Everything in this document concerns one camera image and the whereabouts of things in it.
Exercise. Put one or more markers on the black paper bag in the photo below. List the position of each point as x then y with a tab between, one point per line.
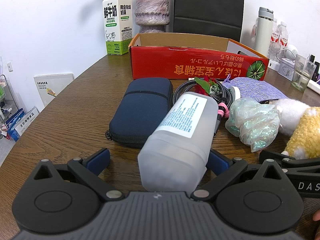
207	7

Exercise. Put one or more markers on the wooden desk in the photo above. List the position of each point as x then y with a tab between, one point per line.
75	110

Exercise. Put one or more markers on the iridescent plastic bag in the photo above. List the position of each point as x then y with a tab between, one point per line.
252	122

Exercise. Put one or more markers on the white charger block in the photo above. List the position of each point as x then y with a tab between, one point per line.
273	65

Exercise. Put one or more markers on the red cardboard box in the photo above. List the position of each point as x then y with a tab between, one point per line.
190	63

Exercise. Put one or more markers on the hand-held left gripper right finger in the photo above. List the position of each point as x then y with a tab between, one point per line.
221	161

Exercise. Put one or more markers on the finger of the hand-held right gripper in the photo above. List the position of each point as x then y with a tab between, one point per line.
277	156

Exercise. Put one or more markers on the clear drinking glass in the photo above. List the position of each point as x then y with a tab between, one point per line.
302	75

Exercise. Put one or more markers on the translucent plastic bottle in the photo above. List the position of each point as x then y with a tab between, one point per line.
180	140

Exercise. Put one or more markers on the white wall outlet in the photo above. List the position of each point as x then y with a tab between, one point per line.
9	66

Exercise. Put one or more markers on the small white round fan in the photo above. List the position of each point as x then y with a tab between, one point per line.
291	50

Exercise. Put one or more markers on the person's right hand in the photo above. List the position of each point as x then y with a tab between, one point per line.
317	216

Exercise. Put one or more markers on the white power strip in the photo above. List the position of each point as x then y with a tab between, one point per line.
315	86

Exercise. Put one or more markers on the purple knit pouch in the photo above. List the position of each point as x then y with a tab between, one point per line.
257	90

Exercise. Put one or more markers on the metal storage rack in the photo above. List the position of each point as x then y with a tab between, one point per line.
5	92

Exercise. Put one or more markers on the blue box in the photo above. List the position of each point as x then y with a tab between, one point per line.
13	127

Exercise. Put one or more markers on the white yellow plush toy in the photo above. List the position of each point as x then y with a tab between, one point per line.
300	125

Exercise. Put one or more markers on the purple textured vase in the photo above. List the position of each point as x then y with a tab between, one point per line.
152	10

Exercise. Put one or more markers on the red artificial rose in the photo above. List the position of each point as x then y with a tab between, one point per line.
203	87

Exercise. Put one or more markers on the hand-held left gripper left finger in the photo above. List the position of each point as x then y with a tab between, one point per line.
98	158

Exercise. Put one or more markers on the navy zipper pouch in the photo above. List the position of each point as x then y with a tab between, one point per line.
142	107

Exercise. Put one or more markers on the white thermos bottle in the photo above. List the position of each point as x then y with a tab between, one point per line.
262	35

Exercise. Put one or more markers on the clear water bottle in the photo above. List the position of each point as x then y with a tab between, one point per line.
283	36
274	40

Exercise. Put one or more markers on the white green milk carton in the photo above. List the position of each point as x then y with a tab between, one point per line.
116	22

